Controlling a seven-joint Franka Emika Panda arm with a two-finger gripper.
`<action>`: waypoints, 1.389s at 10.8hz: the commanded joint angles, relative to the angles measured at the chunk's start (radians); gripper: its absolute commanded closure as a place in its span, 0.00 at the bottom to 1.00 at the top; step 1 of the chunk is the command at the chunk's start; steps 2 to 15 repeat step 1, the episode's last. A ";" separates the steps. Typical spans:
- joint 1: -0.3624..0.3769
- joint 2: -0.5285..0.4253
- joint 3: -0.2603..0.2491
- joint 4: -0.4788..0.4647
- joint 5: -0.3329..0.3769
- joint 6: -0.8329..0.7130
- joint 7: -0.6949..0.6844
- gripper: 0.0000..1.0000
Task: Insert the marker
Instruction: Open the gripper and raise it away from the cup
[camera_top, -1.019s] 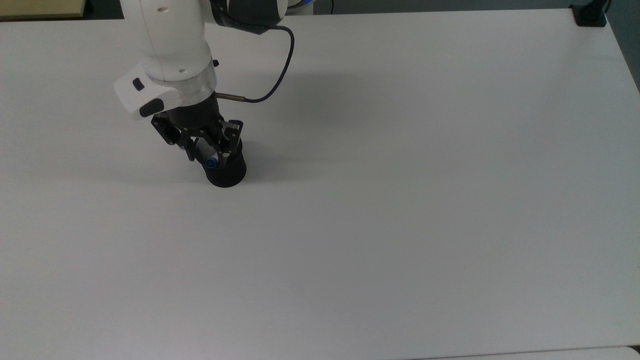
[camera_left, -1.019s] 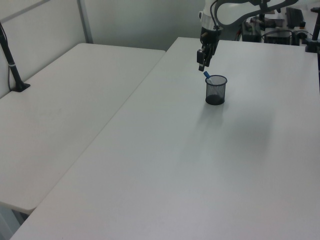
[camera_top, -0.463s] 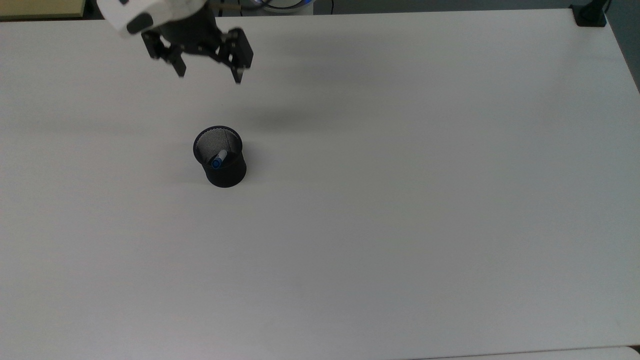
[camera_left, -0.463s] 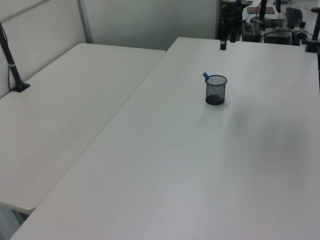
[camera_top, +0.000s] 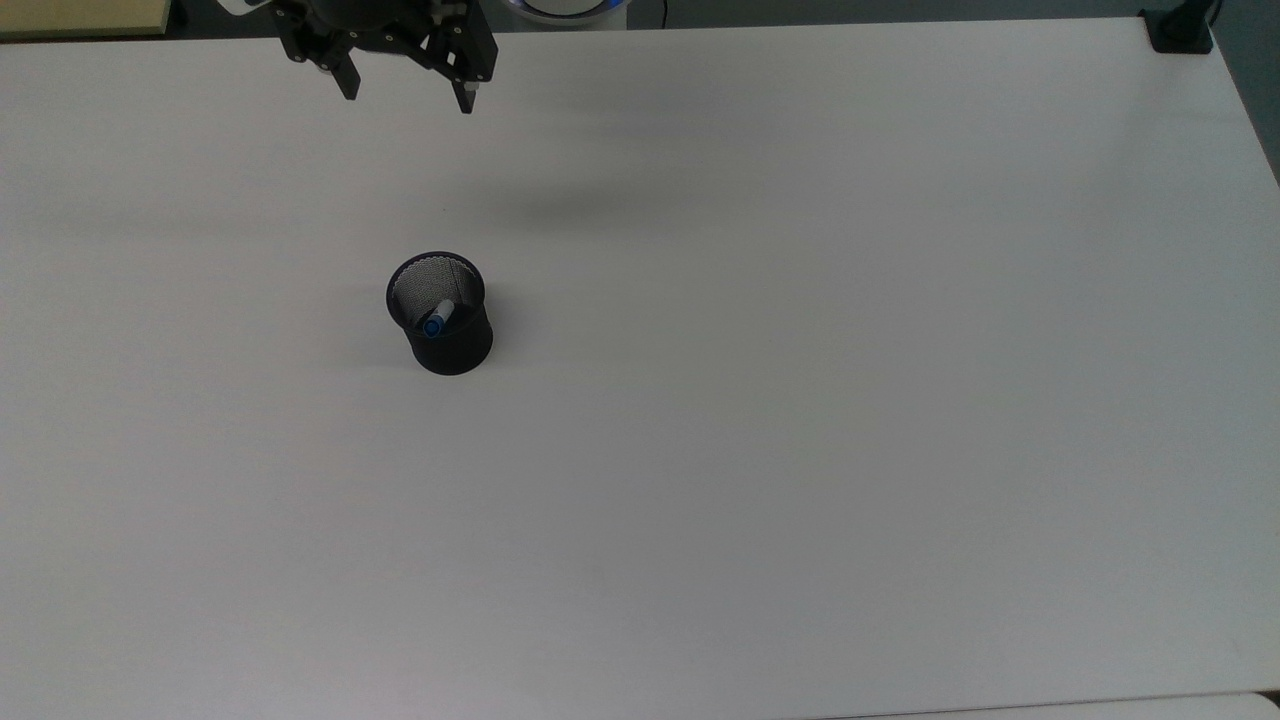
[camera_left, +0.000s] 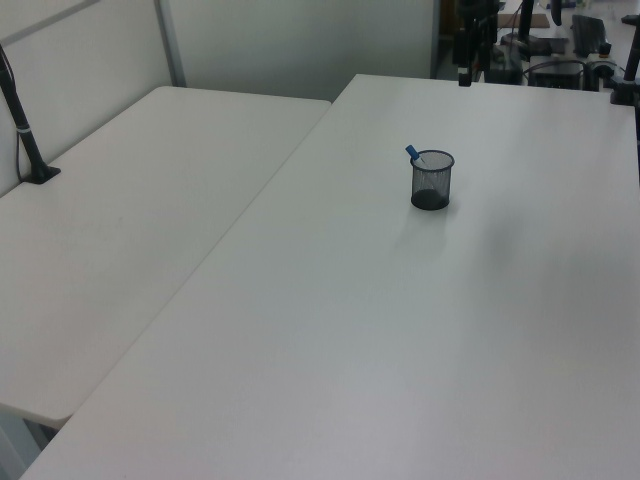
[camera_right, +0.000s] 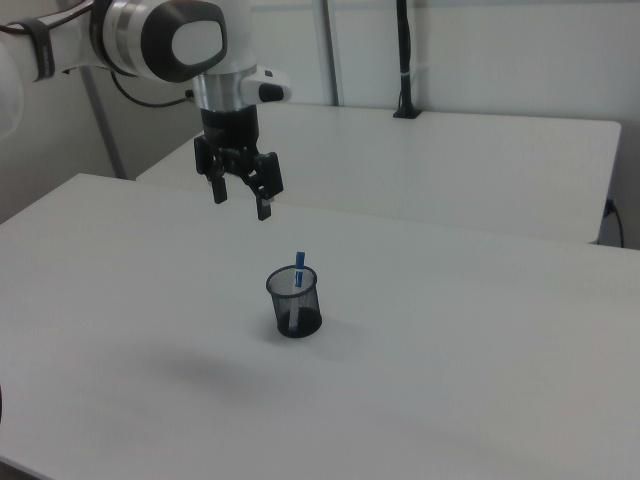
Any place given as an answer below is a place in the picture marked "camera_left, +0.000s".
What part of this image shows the black keyboard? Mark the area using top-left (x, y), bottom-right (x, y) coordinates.
top-left (569, 13), bottom-right (612, 58)

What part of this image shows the black monitor stand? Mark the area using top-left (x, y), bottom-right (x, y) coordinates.
top-left (499, 0), bottom-right (554, 57)

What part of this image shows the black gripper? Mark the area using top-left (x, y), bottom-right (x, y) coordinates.
top-left (452, 0), bottom-right (501, 88)

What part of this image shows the black camera pole with clamp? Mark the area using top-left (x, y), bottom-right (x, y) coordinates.
top-left (0, 42), bottom-right (62, 187)

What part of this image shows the dark equipment box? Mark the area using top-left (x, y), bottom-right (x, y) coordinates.
top-left (528, 53), bottom-right (592, 91)

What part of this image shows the black mesh pen cup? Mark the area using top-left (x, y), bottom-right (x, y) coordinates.
top-left (410, 149), bottom-right (456, 211)

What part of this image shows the blue and white marker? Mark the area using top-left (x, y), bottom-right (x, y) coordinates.
top-left (404, 144), bottom-right (429, 169)

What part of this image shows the thick black pole with clamp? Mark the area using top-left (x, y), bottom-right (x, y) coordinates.
top-left (607, 14), bottom-right (640, 107)

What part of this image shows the grey metal partition post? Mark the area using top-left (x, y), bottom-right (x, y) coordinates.
top-left (153, 0), bottom-right (187, 87)

